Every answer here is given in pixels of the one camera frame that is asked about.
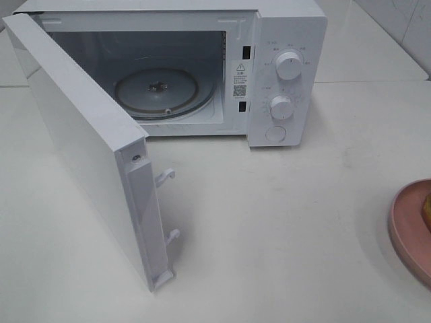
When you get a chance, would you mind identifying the upper white power knob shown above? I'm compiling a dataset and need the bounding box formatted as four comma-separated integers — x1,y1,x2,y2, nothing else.
275,48,304,81

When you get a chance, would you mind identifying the burger with lettuce and cheese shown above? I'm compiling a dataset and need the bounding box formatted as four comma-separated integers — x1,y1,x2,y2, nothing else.
422,194,431,231

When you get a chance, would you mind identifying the white microwave door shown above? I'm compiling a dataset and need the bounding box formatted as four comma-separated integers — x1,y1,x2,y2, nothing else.
4,13,179,291

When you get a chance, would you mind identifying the round white door button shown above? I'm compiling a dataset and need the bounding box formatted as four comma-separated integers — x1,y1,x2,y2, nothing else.
265,126,286,143

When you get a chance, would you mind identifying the white warning label sticker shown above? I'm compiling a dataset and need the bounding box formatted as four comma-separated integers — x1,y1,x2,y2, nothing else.
231,60,251,100

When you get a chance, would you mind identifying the pink round plate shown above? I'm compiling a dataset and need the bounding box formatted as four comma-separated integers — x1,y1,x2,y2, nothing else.
388,178,430,289

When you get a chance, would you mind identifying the white timer knob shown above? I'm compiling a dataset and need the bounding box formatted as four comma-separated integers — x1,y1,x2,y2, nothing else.
269,96,294,120

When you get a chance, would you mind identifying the glass microwave turntable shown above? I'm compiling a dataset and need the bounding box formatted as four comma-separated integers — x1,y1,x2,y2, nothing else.
114,68,216,121

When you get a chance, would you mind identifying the white microwave oven body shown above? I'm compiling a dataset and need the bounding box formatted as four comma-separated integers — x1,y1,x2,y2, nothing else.
12,1,327,147

